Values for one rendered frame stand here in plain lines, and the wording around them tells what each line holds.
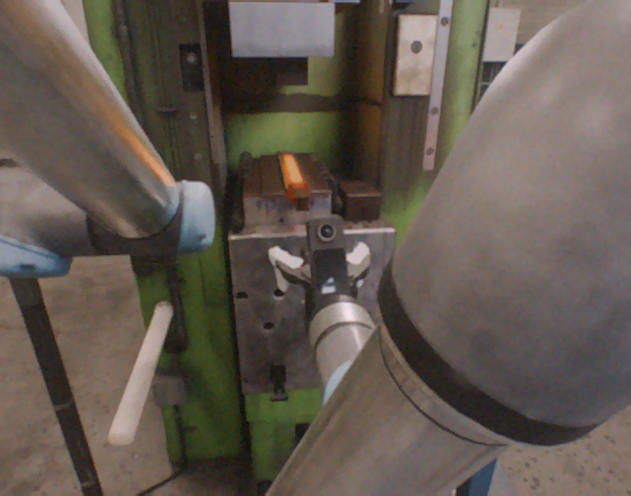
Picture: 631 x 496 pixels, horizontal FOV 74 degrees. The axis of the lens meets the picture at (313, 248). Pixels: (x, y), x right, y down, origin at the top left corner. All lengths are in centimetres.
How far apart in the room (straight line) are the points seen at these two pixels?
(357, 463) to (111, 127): 23
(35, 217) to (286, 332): 71
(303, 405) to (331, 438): 99
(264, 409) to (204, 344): 27
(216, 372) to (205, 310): 23
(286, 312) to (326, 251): 52
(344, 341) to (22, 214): 33
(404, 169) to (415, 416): 101
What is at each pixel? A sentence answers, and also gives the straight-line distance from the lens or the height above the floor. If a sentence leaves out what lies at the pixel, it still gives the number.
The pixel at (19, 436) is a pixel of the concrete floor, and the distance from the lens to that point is 201.
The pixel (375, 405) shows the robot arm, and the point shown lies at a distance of 19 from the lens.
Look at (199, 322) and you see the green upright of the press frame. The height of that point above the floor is 57.
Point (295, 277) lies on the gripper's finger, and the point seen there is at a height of 100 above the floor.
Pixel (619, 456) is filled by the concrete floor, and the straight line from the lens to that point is 196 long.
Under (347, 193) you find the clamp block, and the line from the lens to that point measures 100.
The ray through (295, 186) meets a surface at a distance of 93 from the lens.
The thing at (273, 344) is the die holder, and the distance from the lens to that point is 108.
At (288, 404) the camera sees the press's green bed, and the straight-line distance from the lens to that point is 121.
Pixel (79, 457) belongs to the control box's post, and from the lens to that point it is 133.
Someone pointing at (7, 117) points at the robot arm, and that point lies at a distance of 25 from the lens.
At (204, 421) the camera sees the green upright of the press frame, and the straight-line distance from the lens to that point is 153.
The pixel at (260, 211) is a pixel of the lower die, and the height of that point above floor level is 95.
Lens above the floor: 127
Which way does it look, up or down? 25 degrees down
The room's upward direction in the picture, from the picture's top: straight up
